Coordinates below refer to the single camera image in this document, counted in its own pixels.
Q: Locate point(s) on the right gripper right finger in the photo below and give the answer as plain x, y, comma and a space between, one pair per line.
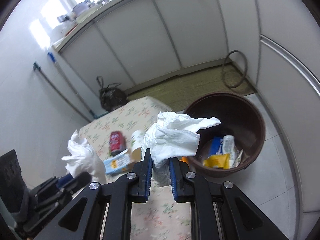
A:
180, 177

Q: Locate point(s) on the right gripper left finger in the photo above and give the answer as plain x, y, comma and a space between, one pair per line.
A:
140, 190

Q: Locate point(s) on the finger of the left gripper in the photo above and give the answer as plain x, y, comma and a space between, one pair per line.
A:
62, 181
79, 182

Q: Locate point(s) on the white tissue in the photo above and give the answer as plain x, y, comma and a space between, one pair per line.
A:
83, 158
173, 135

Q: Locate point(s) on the light blue milk carton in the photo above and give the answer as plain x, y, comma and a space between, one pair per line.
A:
119, 163

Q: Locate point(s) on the yellow snack bag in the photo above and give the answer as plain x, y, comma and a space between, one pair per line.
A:
218, 161

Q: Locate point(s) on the blue snack box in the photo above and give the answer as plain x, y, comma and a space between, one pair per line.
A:
216, 146

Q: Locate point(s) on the red soda can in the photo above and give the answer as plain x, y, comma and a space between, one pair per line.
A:
117, 143

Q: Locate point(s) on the white paper cup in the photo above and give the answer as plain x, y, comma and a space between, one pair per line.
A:
136, 144

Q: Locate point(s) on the white plastic bottle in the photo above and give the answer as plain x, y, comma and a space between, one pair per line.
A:
228, 147

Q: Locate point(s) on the white snack wrapper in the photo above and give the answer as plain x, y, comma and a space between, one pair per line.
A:
238, 158

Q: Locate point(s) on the orange peel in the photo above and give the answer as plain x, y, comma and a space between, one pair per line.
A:
185, 160

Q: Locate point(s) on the brown plastic trash bin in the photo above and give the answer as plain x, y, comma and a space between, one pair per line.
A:
239, 118

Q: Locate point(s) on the white kitchen cabinets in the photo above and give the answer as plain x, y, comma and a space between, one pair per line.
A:
138, 42

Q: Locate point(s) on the black garbage bag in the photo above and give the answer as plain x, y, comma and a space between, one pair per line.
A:
111, 97

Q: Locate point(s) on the green floor mat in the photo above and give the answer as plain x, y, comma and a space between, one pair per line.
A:
180, 91

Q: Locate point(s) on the green-handled mop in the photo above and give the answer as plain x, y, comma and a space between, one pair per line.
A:
66, 91

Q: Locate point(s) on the blue-handled mop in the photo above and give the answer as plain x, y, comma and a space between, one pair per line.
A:
72, 84

